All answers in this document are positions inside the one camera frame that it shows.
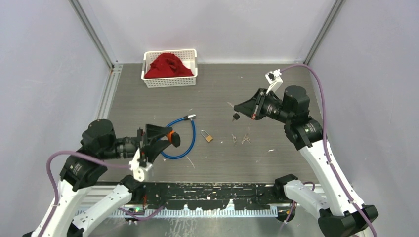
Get red cloth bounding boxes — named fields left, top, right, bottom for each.
left=144, top=53, right=194, bottom=79

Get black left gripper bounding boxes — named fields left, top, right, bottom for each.
left=102, top=123, right=174, bottom=162

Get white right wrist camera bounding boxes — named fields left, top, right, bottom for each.
left=265, top=69, right=283, bottom=94

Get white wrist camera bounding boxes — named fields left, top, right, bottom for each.
left=129, top=148, right=153, bottom=182
left=265, top=69, right=283, bottom=94

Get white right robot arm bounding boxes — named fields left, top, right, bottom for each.
left=233, top=85, right=378, bottom=237

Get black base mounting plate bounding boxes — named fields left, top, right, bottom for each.
left=128, top=182, right=292, bottom=211

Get silver key bunch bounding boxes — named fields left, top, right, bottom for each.
left=241, top=133, right=251, bottom=144

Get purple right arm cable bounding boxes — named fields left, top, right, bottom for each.
left=278, top=64, right=378, bottom=237

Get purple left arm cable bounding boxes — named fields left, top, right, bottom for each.
left=38, top=150, right=168, bottom=237

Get orange black padlock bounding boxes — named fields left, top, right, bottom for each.
left=166, top=131, right=181, bottom=148

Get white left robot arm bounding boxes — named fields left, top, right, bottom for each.
left=28, top=119, right=180, bottom=237

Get blue cable lock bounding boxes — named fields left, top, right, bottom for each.
left=160, top=114, right=197, bottom=160

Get white perforated plastic basket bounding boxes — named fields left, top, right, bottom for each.
left=141, top=49, right=198, bottom=88

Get brass padlock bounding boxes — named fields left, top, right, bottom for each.
left=200, top=130, right=213, bottom=143

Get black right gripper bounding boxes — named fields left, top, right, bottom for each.
left=235, top=87, right=293, bottom=124

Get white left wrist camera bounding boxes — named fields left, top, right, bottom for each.
left=129, top=148, right=153, bottom=182

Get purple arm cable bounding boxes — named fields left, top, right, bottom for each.
left=278, top=64, right=378, bottom=237
left=38, top=150, right=168, bottom=237

